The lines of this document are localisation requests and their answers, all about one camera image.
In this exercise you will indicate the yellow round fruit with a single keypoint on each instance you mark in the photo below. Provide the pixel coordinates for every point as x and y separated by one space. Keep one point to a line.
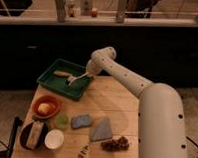
44 109

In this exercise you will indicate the grey blue folded cloth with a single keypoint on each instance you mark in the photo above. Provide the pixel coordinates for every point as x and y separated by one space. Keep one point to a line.
101 131

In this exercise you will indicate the yellow brush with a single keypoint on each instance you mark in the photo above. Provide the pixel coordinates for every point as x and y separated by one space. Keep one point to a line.
62 74

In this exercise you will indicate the green small cup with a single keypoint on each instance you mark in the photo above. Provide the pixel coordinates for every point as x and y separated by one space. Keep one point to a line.
61 121

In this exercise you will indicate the blue sponge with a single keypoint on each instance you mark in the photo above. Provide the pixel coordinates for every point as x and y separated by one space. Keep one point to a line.
81 121

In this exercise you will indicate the beige block on plate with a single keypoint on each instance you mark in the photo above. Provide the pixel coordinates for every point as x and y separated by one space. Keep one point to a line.
34 135

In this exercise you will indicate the green plastic tray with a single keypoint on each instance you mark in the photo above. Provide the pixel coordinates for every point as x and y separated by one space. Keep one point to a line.
57 84

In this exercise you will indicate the orange bowl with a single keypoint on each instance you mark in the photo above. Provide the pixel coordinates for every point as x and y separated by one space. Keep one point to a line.
52 101

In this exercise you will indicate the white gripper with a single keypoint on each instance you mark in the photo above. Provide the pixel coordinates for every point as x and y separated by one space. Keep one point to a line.
73 79

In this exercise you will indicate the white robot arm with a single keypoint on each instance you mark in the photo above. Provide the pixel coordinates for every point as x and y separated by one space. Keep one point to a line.
161 123

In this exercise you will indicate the white small bowl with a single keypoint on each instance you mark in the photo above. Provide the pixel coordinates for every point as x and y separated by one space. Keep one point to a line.
54 139

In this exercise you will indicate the dark round plate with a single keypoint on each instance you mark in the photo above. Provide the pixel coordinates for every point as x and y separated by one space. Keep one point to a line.
26 132

